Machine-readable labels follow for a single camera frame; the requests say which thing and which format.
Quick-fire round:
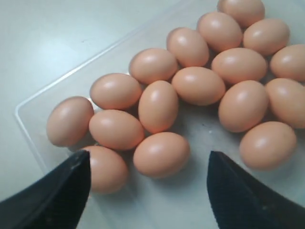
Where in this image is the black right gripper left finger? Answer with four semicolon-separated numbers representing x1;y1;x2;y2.
0;150;91;229

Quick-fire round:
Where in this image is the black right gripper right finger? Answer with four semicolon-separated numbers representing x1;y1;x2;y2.
207;151;305;229

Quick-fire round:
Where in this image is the brown egg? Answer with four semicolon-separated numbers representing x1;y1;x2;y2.
243;18;290;56
83;146;129;194
270;44;305;82
265;78;305;129
138;80;179;134
129;48;178;84
217;0;265;28
196;12;243;52
239;121;297;170
166;27;210;67
46;96;94;147
89;110;145;150
90;73;142;110
172;66;226;106
218;80;269;133
211;48;268;84
133;132;191;178

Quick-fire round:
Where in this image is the clear plastic egg bin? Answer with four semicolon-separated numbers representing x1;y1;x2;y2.
14;14;305;229

